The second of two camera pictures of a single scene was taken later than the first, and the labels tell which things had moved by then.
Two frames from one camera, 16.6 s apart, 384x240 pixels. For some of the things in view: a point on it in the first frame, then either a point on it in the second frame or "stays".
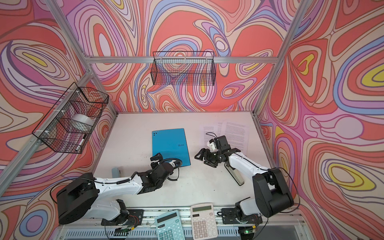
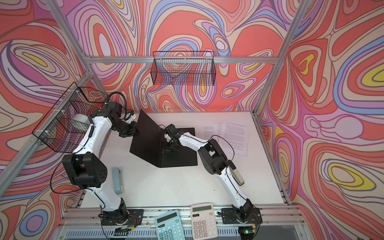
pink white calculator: [204, 221] stays
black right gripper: [206, 158] -> [166, 148]
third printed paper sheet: [208, 133] stays
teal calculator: [169, 226] stays
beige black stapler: [235, 174] stays
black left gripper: [154, 166] -> [132, 132]
